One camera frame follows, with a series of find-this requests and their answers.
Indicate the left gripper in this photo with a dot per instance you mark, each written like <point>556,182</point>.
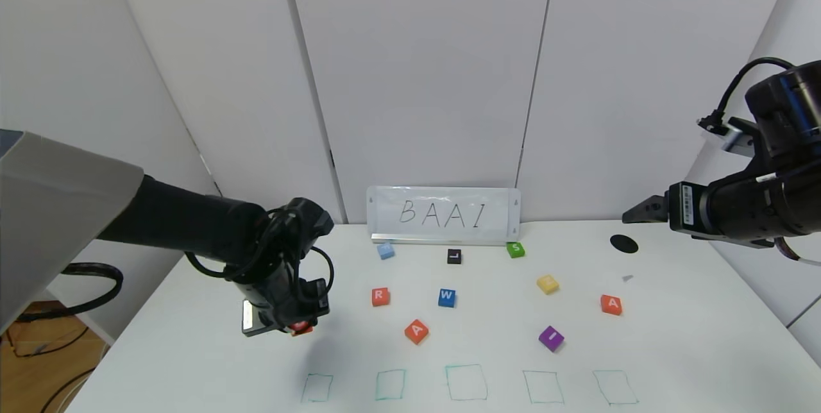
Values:
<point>251,319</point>

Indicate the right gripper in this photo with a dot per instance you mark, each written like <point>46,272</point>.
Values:
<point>685,206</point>

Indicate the orange letter B block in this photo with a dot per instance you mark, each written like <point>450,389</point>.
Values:
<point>301,329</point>

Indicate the orange letter A block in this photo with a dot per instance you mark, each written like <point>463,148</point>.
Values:
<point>611,305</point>
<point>417,331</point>

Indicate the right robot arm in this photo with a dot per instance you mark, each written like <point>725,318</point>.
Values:
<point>770,208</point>

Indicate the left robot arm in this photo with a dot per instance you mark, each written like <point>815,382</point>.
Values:
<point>179,224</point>

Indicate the white sign reading BAAI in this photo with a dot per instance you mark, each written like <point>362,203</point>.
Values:
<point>442,214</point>

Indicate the black round table grommet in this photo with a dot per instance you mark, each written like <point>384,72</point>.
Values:
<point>624,244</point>

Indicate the yellow letter block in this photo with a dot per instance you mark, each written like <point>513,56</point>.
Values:
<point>548,284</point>

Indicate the orange letter R block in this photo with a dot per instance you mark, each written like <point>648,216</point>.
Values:
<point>381,297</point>

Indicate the green letter S block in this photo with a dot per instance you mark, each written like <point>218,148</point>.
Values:
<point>516,250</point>

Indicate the light blue letter block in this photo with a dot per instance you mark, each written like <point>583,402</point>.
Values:
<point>386,251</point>

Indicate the purple letter I block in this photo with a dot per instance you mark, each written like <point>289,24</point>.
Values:
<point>551,338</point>

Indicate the blue letter W block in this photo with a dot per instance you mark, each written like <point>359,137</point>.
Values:
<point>447,298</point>

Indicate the black letter L block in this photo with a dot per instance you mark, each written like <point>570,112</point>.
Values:
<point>454,256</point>

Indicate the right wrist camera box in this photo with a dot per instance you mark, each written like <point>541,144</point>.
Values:
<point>734,137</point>

